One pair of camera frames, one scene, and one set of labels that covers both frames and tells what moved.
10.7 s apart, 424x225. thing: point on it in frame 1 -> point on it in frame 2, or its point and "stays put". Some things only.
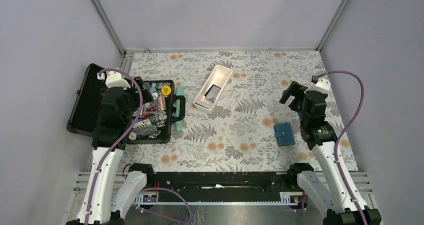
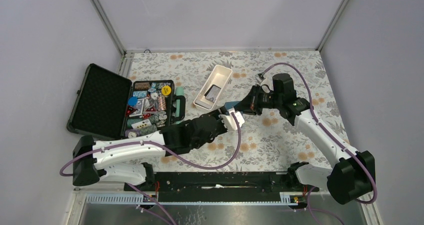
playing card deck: (142, 124) stays put
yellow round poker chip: (166, 90) stays put
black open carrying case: (155, 124) stays put
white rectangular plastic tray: (210, 94) stays put
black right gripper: (294, 89) -> (250, 104)
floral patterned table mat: (235, 121) stays put
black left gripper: (147, 96) -> (216, 113)
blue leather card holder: (284, 134) -> (229, 104)
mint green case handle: (179, 91) stays put
